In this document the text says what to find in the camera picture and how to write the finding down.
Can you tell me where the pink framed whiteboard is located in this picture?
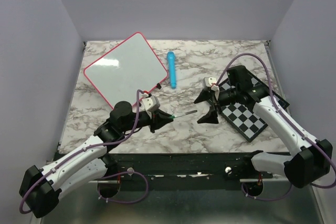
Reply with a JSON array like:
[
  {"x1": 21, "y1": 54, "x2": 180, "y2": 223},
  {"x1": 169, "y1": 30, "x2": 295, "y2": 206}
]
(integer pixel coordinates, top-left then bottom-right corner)
[{"x1": 83, "y1": 32, "x2": 168, "y2": 108}]

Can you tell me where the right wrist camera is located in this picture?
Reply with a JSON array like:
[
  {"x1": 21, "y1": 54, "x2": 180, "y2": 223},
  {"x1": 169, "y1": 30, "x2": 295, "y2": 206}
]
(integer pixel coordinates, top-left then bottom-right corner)
[{"x1": 203, "y1": 77, "x2": 220, "y2": 100}]

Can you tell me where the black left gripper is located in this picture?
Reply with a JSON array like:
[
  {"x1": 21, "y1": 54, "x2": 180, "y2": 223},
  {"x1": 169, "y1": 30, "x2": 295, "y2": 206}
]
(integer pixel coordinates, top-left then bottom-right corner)
[{"x1": 121, "y1": 108, "x2": 174, "y2": 133}]

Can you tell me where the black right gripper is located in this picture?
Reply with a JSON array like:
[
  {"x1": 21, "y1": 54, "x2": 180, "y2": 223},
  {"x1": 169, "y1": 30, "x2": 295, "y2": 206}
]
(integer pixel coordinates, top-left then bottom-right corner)
[{"x1": 194, "y1": 87, "x2": 239, "y2": 124}]

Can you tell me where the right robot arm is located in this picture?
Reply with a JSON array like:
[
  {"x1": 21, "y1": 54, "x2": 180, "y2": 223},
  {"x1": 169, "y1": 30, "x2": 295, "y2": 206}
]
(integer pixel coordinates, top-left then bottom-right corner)
[{"x1": 194, "y1": 65, "x2": 333, "y2": 188}]

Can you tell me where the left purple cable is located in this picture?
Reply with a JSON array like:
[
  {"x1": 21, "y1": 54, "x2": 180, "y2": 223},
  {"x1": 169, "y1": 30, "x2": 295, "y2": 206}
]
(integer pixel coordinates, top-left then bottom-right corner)
[{"x1": 19, "y1": 89, "x2": 150, "y2": 214}]

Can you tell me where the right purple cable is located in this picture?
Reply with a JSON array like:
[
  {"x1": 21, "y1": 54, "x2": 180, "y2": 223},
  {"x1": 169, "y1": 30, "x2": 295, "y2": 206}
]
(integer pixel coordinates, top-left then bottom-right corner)
[{"x1": 215, "y1": 52, "x2": 336, "y2": 200}]

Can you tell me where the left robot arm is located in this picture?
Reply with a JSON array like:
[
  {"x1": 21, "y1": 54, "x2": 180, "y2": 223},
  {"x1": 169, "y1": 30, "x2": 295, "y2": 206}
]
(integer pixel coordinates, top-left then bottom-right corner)
[{"x1": 19, "y1": 97, "x2": 174, "y2": 218}]

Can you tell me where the purple cable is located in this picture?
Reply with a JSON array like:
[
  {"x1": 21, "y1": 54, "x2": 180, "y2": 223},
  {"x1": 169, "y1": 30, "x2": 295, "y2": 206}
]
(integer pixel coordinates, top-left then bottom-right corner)
[
  {"x1": 19, "y1": 89, "x2": 150, "y2": 214},
  {"x1": 215, "y1": 52, "x2": 336, "y2": 200}
]

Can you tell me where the blue toy microphone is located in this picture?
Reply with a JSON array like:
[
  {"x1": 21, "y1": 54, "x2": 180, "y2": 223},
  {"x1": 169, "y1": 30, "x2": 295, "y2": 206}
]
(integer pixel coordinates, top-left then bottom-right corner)
[{"x1": 166, "y1": 51, "x2": 177, "y2": 89}]

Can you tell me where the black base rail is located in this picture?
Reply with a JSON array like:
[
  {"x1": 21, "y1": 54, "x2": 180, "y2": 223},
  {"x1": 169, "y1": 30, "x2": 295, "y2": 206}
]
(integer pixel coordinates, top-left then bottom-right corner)
[{"x1": 54, "y1": 150, "x2": 289, "y2": 192}]

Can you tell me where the black white chessboard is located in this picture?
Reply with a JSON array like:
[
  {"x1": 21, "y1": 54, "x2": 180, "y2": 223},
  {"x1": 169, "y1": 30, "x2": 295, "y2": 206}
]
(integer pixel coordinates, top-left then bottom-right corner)
[{"x1": 219, "y1": 71, "x2": 289, "y2": 142}]

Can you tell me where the white green marker pen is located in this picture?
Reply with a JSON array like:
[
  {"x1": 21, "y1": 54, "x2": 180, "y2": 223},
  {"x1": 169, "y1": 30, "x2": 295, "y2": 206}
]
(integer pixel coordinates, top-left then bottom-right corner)
[{"x1": 174, "y1": 110, "x2": 197, "y2": 119}]

